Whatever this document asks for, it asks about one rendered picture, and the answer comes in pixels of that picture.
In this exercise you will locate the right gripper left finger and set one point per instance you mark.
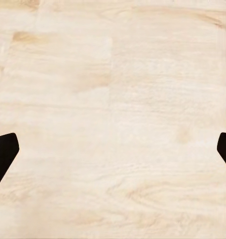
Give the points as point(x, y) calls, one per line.
point(9, 148)

